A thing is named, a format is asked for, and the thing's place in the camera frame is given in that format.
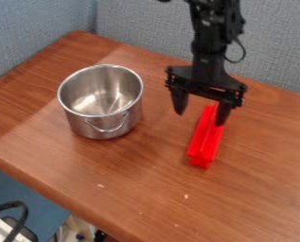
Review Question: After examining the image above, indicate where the metal pot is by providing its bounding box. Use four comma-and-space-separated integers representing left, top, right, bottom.
57, 64, 144, 140

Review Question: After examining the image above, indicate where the red cross-shaped block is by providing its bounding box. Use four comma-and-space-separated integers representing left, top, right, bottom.
187, 104, 223, 169

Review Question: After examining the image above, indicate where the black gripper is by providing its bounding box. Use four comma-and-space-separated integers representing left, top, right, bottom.
166, 47, 246, 126

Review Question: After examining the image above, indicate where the white striped object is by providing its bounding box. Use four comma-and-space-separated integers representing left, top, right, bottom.
0, 214, 34, 242

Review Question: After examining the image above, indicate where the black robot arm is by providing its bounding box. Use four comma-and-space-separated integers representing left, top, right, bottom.
166, 0, 247, 126

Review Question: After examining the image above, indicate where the black cable loop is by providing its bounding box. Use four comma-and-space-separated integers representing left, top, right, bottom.
0, 200, 29, 242

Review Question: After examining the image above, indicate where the wooden table leg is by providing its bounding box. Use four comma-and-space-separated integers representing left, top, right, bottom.
56, 215, 96, 242

